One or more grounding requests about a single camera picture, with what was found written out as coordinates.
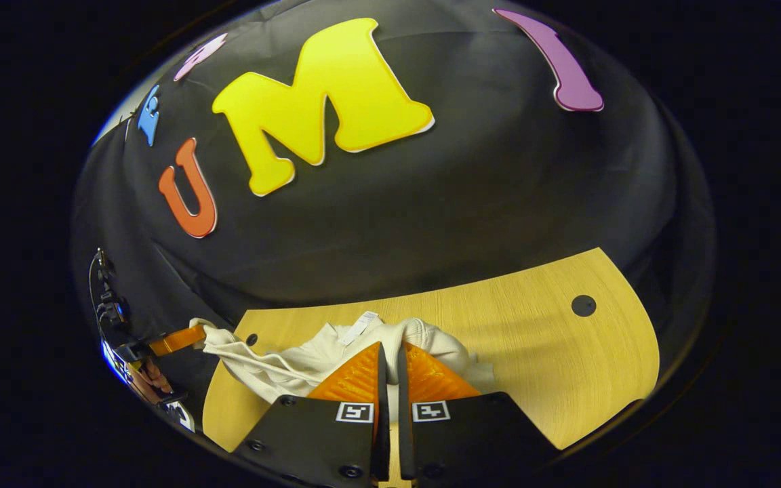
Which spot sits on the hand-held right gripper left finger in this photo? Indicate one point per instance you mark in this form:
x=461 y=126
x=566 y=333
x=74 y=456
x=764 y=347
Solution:
x=384 y=440

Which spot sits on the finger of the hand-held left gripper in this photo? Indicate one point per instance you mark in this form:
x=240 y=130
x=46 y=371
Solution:
x=177 y=339

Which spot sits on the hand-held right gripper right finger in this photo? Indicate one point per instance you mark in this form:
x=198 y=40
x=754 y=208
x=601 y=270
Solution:
x=404 y=440

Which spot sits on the cream sweatshirt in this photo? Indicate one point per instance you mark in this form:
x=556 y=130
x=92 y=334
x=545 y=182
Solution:
x=262 y=369

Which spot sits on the white side table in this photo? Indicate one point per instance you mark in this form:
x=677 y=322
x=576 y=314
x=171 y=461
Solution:
x=180 y=415

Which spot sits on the black backdrop cloth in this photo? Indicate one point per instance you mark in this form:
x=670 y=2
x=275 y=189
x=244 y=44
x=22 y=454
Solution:
x=431 y=224

